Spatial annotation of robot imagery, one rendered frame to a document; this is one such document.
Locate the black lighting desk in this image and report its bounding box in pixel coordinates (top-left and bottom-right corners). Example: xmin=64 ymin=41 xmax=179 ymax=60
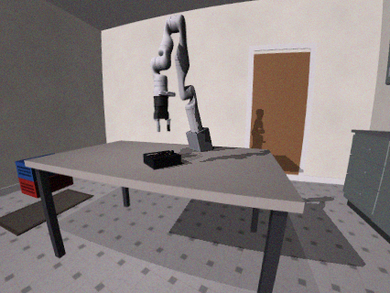
xmin=143 ymin=150 xmax=181 ymax=169

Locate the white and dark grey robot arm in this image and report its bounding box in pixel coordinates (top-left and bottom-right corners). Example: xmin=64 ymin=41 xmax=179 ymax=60
xmin=150 ymin=15 xmax=203 ymax=133

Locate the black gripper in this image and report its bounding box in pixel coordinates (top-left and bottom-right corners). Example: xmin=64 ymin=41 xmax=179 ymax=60
xmin=153 ymin=86 xmax=176 ymax=132

